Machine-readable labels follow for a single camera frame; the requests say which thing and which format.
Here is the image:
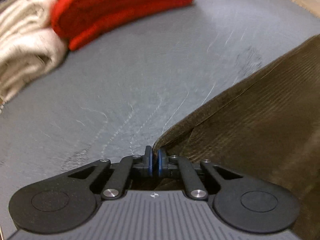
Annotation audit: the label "grey quilted mattress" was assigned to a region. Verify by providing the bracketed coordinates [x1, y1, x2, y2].
[0, 0, 320, 240]

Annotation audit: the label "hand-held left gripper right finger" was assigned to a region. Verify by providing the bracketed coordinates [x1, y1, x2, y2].
[157, 148, 243, 201]

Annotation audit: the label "red folded blanket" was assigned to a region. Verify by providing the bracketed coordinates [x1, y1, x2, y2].
[51, 0, 198, 52]

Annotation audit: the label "cream folded blanket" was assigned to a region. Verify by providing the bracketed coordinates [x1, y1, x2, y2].
[0, 0, 68, 104]

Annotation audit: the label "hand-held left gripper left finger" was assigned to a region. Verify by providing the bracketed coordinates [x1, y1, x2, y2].
[67, 145, 154, 201]

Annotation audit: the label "brown corduroy pants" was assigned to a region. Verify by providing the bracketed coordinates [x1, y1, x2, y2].
[152, 33, 320, 240]

